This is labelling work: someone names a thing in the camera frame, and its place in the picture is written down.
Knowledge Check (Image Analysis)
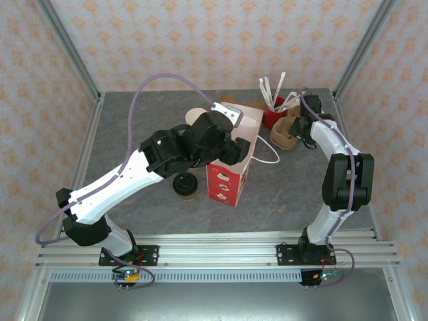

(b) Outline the aluminium mounting rail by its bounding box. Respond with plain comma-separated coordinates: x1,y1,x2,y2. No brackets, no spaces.
35,233,401,270

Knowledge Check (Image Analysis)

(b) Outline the red white paper gift bag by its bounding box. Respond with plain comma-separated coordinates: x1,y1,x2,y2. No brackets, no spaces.
206,103,280,208

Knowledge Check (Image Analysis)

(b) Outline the grey slotted cable duct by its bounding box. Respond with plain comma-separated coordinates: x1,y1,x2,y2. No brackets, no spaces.
49,270,304,284

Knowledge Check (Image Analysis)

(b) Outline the red straw holder cup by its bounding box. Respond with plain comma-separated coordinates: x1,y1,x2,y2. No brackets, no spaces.
263,96,288,130

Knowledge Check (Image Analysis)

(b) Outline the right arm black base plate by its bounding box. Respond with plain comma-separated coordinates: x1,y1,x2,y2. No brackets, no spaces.
276,243,335,267

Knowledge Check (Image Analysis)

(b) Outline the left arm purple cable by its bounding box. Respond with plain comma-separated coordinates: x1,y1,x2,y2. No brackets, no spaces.
35,73,217,290

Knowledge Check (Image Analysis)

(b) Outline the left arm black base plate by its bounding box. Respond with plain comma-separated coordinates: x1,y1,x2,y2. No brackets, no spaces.
98,245,160,267

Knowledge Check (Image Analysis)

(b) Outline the brown cardboard tray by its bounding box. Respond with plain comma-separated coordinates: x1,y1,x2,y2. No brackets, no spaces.
220,95,265,110

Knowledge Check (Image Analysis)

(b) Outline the stack of white paper cups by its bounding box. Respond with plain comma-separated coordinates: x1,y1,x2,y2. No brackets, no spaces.
185,107,210,127

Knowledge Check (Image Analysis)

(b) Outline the aluminium frame post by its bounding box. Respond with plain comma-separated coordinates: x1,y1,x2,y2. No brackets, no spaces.
35,0,103,103
333,0,399,101

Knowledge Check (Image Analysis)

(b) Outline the grey metal shelf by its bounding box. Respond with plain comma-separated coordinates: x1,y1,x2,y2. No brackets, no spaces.
19,280,412,321

